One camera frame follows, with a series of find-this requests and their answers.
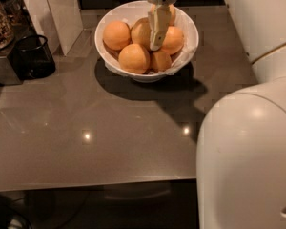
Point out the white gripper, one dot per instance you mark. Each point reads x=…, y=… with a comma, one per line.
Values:
x=159, y=21

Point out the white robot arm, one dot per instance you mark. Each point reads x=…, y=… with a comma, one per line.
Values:
x=241, y=147

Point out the white ceramic bowl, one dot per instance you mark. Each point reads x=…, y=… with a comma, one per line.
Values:
x=131, y=12

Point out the large centre orange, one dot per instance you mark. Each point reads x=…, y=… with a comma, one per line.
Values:
x=141, y=32

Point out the small front orange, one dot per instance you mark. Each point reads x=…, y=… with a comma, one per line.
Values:
x=160, y=61

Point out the white board panel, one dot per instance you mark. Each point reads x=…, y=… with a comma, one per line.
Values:
x=59, y=20

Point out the black mesh cup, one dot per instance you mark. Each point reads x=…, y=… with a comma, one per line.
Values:
x=35, y=57

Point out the dark metal box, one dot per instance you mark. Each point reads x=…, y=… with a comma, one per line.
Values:
x=12, y=69

